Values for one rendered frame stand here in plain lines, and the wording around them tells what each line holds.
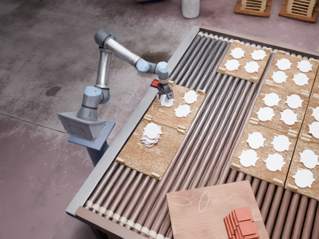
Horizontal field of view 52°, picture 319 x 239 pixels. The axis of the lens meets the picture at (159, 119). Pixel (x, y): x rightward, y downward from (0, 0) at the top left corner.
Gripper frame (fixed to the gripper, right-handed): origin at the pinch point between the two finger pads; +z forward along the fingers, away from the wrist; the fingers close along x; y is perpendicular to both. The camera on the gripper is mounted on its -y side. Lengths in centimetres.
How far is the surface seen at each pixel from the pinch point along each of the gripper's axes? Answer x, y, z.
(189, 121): -5.4, -25.9, 0.7
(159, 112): 10.0, -7.2, 0.7
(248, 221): 13, -114, -25
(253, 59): -86, 4, 0
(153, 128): 22.8, -24.1, -7.3
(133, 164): 46, -39, 1
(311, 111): -86, -63, 1
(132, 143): 39.7, -22.7, 0.7
